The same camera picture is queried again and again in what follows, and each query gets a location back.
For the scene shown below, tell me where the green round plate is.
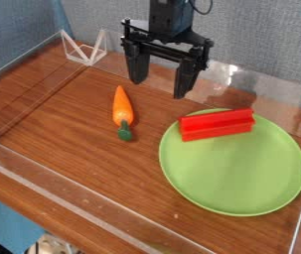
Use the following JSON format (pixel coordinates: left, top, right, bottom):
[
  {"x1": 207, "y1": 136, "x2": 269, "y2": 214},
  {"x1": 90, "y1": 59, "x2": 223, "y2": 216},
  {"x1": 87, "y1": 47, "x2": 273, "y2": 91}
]
[{"x1": 158, "y1": 116, "x2": 301, "y2": 216}]

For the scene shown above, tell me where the clear acrylic enclosure wall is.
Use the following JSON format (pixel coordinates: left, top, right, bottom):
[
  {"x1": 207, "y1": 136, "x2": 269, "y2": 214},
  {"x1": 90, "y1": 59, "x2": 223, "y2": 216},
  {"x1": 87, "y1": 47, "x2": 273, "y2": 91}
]
[{"x1": 0, "y1": 31, "x2": 301, "y2": 254}]

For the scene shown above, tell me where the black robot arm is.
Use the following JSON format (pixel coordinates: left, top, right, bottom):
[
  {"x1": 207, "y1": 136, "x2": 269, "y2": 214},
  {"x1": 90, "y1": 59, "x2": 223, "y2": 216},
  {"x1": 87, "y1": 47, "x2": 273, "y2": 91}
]
[{"x1": 120, "y1": 0, "x2": 214, "y2": 99}]

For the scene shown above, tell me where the black cable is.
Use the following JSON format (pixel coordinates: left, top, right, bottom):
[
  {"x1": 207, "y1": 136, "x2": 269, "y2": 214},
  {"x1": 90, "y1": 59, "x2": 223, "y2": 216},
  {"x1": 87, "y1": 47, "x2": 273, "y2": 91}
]
[{"x1": 189, "y1": 0, "x2": 214, "y2": 16}]

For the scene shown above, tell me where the orange toy carrot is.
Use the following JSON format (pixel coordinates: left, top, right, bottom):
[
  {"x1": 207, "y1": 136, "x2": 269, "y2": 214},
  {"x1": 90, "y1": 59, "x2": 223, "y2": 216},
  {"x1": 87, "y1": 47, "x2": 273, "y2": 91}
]
[{"x1": 112, "y1": 85, "x2": 134, "y2": 141}]

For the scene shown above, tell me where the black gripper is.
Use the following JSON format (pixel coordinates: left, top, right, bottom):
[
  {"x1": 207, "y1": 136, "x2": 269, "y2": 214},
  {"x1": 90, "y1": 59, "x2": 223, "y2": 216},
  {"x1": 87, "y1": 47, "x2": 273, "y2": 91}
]
[{"x1": 120, "y1": 19, "x2": 214, "y2": 99}]

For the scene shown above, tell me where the red plastic block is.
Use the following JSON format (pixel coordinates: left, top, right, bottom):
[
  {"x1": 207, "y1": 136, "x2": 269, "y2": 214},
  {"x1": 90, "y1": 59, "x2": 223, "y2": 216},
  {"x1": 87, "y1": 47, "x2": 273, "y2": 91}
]
[{"x1": 178, "y1": 108, "x2": 254, "y2": 142}]

